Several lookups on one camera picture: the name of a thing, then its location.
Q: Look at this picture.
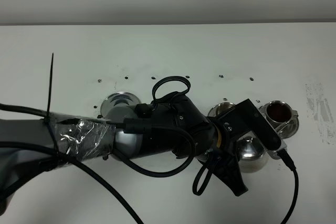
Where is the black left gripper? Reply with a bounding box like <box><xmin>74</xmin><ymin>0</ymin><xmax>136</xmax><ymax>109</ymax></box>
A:
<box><xmin>170</xmin><ymin>91</ymin><xmax>248</xmax><ymax>197</ymax></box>

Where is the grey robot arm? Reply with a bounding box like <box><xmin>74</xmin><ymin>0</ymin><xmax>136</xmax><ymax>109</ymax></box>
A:
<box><xmin>1</xmin><ymin>92</ymin><xmax>254</xmax><ymax>204</ymax></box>

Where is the left stainless steel saucer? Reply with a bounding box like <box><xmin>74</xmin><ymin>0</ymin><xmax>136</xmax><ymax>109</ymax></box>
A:
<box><xmin>207</xmin><ymin>106</ymin><xmax>216</xmax><ymax>117</ymax></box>

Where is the stainless steel saucer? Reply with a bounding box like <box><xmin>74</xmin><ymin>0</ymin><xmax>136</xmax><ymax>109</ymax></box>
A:
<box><xmin>259</xmin><ymin>104</ymin><xmax>299</xmax><ymax>139</ymax></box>
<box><xmin>207</xmin><ymin>106</ymin><xmax>216</xmax><ymax>117</ymax></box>

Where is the left stainless steel teacup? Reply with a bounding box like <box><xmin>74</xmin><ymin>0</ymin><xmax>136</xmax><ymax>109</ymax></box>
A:
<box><xmin>214</xmin><ymin>102</ymin><xmax>235</xmax><ymax>117</ymax></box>

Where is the stainless steel teacup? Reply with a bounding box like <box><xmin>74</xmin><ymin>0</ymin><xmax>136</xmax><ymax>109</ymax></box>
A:
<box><xmin>265</xmin><ymin>101</ymin><xmax>298</xmax><ymax>129</ymax></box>
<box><xmin>214</xmin><ymin>102</ymin><xmax>235</xmax><ymax>117</ymax></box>

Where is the right stainless steel saucer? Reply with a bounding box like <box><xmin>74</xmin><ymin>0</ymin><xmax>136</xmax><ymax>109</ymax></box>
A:
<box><xmin>259</xmin><ymin>104</ymin><xmax>299</xmax><ymax>139</ymax></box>

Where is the right stainless steel teacup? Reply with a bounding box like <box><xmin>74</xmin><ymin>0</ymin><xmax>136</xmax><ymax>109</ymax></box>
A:
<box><xmin>265</xmin><ymin>101</ymin><xmax>298</xmax><ymax>129</ymax></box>

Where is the stainless steel teapot coaster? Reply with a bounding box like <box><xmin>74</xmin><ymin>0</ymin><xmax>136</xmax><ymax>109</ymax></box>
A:
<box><xmin>100</xmin><ymin>91</ymin><xmax>141</xmax><ymax>118</ymax></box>

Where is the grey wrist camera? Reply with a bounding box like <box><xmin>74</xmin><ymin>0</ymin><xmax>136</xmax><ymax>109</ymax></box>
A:
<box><xmin>219</xmin><ymin>98</ymin><xmax>288</xmax><ymax>160</ymax></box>

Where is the black cable tie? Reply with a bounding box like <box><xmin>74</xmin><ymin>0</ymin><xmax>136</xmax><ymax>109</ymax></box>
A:
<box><xmin>43</xmin><ymin>53</ymin><xmax>70</xmax><ymax>170</ymax></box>

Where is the black camera cable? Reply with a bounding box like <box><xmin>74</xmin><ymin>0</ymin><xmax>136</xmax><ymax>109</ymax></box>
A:
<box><xmin>0</xmin><ymin>76</ymin><xmax>299</xmax><ymax>224</ymax></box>

